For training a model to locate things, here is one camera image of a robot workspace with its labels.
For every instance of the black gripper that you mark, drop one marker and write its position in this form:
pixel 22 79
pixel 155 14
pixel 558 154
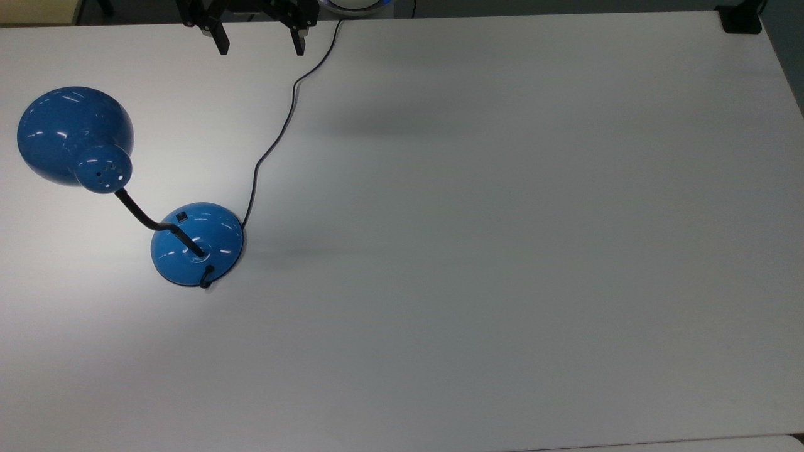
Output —
pixel 248 6

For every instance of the blue desk lamp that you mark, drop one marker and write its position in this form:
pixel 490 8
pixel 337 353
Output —
pixel 198 245

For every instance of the beige panel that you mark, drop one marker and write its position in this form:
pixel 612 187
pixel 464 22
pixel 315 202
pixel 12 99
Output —
pixel 38 11

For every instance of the black table clamp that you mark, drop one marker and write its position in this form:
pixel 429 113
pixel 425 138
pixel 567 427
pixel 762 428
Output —
pixel 741 19

